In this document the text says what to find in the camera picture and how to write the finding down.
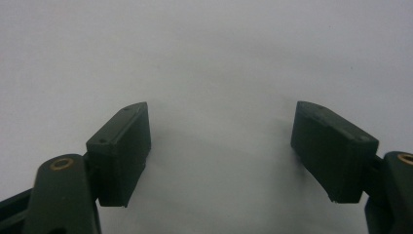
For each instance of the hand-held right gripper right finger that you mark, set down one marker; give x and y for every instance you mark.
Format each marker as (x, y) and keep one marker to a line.
(334, 156)

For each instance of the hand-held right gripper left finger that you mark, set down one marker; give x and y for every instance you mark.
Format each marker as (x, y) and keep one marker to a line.
(120, 156)

